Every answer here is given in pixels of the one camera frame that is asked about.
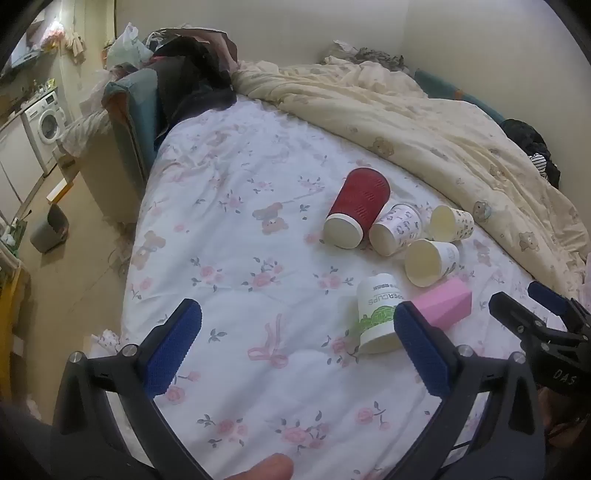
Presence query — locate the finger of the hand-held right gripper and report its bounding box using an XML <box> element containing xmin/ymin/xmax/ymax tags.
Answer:
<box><xmin>527</xmin><ymin>281</ymin><xmax>591</xmax><ymax>334</ymax></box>
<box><xmin>488</xmin><ymin>292</ymin><xmax>551</xmax><ymax>354</ymax></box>

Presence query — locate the white cabinet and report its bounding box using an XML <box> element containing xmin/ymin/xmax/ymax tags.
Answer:
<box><xmin>0</xmin><ymin>117</ymin><xmax>44</xmax><ymax>222</ymax></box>

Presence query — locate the teal bed headboard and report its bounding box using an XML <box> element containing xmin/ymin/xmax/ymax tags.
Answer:
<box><xmin>102</xmin><ymin>68</ymin><xmax>162</xmax><ymax>185</ymax></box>

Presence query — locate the red ribbed paper cup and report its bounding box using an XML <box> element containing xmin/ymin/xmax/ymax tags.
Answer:
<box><xmin>322</xmin><ymin>167</ymin><xmax>392</xmax><ymax>250</ymax></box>

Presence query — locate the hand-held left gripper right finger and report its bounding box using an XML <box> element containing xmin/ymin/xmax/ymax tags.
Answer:
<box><xmin>392</xmin><ymin>302</ymin><xmax>548</xmax><ymax>480</ymax></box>

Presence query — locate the white plastic bag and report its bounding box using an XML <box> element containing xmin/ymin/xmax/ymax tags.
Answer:
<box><xmin>106</xmin><ymin>24</ymin><xmax>155</xmax><ymax>70</ymax></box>

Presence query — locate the white cup with green pattern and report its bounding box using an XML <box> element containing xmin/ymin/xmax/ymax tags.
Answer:
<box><xmin>404</xmin><ymin>238</ymin><xmax>461</xmax><ymax>288</ymax></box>

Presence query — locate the pile of dark clothes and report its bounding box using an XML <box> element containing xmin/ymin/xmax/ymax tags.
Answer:
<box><xmin>148</xmin><ymin>28</ymin><xmax>241</xmax><ymax>139</ymax></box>

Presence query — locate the white cup with green print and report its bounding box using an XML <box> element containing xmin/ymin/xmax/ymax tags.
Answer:
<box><xmin>355</xmin><ymin>273</ymin><xmax>408</xmax><ymax>355</ymax></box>

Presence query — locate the person's left hand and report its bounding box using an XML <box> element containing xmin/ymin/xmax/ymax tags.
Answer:
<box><xmin>216</xmin><ymin>452</ymin><xmax>294</xmax><ymax>480</ymax></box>

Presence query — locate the pink rectangular block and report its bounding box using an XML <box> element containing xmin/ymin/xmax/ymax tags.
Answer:
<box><xmin>411</xmin><ymin>277</ymin><xmax>473</xmax><ymax>331</ymax></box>

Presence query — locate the teal pillow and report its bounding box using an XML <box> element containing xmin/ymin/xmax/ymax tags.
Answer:
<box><xmin>413</xmin><ymin>69</ymin><xmax>509</xmax><ymax>125</ymax></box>

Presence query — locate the cardboard box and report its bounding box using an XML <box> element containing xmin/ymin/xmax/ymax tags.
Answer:
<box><xmin>46</xmin><ymin>143</ymin><xmax>81</xmax><ymax>204</ymax></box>

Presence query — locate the cream bear-print blanket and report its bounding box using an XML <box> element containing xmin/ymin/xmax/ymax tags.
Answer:
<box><xmin>231</xmin><ymin>58</ymin><xmax>591</xmax><ymax>305</ymax></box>

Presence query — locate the grey patterned cloth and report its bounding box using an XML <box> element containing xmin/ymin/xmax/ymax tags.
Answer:
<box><xmin>330</xmin><ymin>41</ymin><xmax>411</xmax><ymax>73</ymax></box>

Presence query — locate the white cup with small dots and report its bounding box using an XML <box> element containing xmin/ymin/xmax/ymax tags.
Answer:
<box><xmin>429</xmin><ymin>204</ymin><xmax>475</xmax><ymax>243</ymax></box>

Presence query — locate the floral white bed sheet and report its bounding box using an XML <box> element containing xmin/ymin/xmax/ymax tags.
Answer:
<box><xmin>90</xmin><ymin>99</ymin><xmax>573</xmax><ymax>480</ymax></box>

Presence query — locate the grey trash bin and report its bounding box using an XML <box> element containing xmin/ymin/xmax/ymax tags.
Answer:
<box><xmin>30</xmin><ymin>203</ymin><xmax>71</xmax><ymax>254</ymax></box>

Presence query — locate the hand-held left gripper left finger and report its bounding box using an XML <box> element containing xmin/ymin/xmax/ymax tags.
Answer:
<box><xmin>53</xmin><ymin>298</ymin><xmax>218</xmax><ymax>480</ymax></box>

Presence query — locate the white washing machine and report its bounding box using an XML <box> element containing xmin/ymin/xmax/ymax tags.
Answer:
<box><xmin>21</xmin><ymin>90</ymin><xmax>70</xmax><ymax>175</ymax></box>

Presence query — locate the dark striped clothing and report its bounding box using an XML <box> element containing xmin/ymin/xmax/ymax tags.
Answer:
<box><xmin>501</xmin><ymin>118</ymin><xmax>561</xmax><ymax>190</ymax></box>

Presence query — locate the white cup with purple print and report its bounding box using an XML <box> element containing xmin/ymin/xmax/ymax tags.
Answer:
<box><xmin>368</xmin><ymin>202</ymin><xmax>423</xmax><ymax>257</ymax></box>

